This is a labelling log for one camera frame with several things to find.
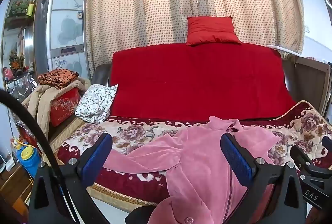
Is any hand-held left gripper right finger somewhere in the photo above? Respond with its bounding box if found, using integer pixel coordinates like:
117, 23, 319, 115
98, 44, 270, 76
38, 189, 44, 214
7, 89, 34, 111
220, 132, 306, 224

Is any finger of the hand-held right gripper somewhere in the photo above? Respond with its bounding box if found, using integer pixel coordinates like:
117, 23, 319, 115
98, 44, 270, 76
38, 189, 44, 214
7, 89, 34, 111
290, 145, 315, 176
322, 136, 332, 156

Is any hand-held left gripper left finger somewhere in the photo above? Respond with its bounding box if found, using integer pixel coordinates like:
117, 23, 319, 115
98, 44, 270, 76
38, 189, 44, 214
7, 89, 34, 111
28, 132, 114, 224

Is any pink corduroy garment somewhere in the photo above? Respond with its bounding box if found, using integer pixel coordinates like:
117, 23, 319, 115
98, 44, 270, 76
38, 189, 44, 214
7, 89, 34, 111
104, 116, 282, 224

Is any floral plush blanket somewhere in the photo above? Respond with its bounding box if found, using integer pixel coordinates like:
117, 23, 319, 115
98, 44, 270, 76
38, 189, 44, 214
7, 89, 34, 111
49, 100, 332, 209

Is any black and white patterned cloth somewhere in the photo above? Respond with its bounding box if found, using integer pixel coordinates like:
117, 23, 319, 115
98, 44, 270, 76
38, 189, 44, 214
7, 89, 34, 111
75, 84, 119, 124

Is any red cardboard box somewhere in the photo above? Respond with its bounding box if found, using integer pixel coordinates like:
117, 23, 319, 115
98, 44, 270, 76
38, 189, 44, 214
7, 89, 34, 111
49, 88, 81, 127

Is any brown framed panel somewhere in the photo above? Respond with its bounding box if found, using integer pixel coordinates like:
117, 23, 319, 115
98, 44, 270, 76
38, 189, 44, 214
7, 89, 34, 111
293, 54, 332, 117

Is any blue yellow-lidded container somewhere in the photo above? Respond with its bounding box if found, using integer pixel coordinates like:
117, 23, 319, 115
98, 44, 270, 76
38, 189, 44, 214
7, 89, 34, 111
14, 137, 42, 179

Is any beige coat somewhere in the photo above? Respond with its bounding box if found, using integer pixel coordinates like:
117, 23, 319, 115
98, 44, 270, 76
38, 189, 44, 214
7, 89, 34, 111
21, 76, 91, 139

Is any red sofa cover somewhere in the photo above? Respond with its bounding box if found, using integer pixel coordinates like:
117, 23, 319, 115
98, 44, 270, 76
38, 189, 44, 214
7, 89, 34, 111
109, 42, 297, 121

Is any orange and black folded cloth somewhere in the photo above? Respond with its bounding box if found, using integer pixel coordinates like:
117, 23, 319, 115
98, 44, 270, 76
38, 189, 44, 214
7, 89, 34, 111
38, 69, 79, 90

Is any white board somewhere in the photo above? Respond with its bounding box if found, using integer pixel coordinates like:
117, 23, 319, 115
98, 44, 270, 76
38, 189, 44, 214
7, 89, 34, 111
267, 44, 295, 55

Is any orange flower decoration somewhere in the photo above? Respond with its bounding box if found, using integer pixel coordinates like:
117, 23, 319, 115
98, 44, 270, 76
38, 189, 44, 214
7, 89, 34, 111
8, 50, 26, 74

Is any silver refrigerator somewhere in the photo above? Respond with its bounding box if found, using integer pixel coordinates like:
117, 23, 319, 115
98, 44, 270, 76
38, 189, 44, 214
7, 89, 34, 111
34, 0, 91, 79

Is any red cushion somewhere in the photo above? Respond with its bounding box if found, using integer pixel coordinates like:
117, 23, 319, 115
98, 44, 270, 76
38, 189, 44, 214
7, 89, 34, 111
186, 16, 242, 46

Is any beige polka dot curtain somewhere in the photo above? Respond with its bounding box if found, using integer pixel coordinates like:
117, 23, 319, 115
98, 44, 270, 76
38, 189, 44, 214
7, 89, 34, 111
71, 0, 305, 74

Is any green plant decoration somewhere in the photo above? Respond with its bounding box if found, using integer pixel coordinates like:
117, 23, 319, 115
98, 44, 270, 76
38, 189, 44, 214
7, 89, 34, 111
9, 0, 29, 17

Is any black cable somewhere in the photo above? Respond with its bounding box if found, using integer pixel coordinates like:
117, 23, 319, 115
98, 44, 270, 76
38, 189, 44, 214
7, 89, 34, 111
0, 89, 81, 224

